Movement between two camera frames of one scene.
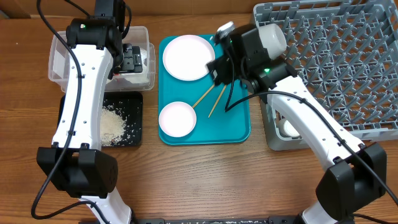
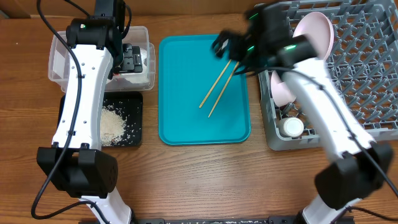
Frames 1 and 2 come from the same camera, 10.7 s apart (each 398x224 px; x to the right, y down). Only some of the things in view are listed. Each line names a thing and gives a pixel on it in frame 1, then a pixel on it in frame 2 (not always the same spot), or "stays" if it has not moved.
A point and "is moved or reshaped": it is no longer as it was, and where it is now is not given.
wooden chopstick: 217,101 stays
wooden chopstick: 202,97 is moved or reshaped
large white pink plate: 185,56 to 319,25
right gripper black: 218,71 to 231,44
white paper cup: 286,129 stays
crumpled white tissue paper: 140,77 stays
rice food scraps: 112,125 stays
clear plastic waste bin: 59,55 stays
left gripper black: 132,62 stays
